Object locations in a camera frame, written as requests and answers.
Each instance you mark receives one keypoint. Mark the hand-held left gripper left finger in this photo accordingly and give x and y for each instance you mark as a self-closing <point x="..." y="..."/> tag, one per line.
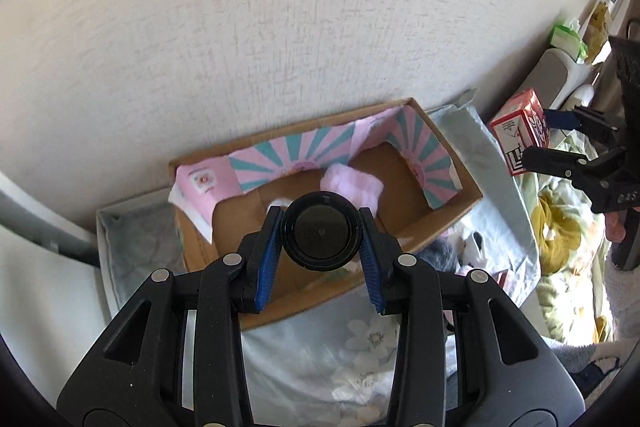
<point x="265" y="267"/>

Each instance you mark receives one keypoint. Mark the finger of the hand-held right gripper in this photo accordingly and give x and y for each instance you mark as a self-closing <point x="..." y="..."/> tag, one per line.
<point x="562" y="118"/>
<point x="550" y="159"/>

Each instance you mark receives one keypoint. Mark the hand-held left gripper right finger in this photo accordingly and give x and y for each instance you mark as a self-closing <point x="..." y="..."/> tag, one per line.
<point x="372" y="272"/>

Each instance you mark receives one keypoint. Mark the red and white small box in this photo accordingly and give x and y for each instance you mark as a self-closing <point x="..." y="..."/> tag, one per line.
<point x="515" y="127"/>

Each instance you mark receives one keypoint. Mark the black round lid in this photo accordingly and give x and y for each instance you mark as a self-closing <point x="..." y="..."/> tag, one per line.
<point x="320" y="232"/>

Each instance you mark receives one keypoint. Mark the grey striped sock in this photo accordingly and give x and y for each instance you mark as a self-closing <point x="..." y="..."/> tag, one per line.
<point x="442" y="254"/>

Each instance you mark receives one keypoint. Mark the cardboard box with pink lining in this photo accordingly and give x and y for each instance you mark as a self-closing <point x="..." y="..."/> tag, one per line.
<point x="450" y="214"/>

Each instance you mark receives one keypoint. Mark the white panda print sock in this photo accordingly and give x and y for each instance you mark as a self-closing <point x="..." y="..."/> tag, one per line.
<point x="472" y="247"/>

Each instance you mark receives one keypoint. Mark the person's right forearm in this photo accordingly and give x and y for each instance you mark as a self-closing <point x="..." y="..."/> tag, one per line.
<point x="622" y="302"/>

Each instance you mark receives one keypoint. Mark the person's right hand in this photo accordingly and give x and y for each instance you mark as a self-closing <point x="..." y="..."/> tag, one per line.
<point x="615" y="227"/>

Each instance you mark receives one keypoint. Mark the grey padded cushion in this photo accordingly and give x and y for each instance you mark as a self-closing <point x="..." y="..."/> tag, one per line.
<point x="550" y="74"/>

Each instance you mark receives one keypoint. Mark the yellow green floral blanket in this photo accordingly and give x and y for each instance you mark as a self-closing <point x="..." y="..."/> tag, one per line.
<point x="560" y="227"/>

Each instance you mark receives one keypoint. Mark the green tissue packet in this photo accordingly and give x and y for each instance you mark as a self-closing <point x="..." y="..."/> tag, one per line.
<point x="567" y="41"/>

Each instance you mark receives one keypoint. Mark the yellow packet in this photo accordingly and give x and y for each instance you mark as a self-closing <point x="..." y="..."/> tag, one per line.
<point x="597" y="27"/>

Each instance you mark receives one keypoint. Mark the pink fluffy sock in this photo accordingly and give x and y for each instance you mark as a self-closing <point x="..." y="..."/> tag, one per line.
<point x="350" y="184"/>

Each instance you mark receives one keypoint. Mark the white fabric bin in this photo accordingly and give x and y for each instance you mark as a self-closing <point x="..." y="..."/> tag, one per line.
<point x="135" y="252"/>

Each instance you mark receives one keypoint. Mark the grey fluffy garment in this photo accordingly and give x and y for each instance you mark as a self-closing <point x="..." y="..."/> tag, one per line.
<point x="590" y="372"/>

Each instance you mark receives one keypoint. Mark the grey frame rail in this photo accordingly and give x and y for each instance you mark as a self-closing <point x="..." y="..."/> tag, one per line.
<point x="45" y="229"/>

